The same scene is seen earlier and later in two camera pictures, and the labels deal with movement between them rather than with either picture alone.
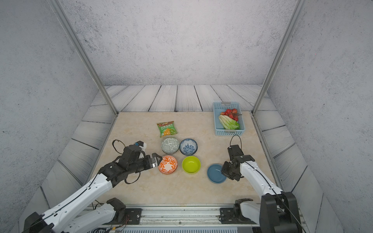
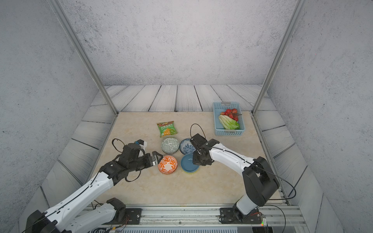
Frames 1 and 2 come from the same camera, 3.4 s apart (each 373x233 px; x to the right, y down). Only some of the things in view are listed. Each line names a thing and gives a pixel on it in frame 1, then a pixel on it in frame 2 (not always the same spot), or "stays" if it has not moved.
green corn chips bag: [166, 128] stays
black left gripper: [149, 162] stays
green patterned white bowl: [170, 145] stays
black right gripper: [224, 171] -> [195, 161]
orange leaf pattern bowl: [168, 164] stays
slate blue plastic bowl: [214, 174] -> [187, 164]
